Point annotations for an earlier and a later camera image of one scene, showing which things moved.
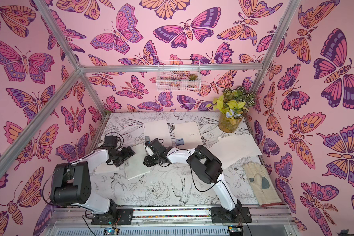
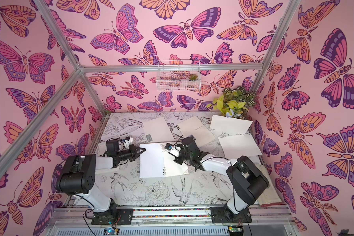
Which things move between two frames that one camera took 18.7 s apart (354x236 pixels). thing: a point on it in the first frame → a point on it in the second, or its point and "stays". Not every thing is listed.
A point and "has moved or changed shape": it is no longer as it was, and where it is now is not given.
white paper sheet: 134,167 → 156,161
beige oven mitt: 262,184 stays
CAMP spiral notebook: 187,134 has moved or changed shape
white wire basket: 178,80 stays
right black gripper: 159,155 → 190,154
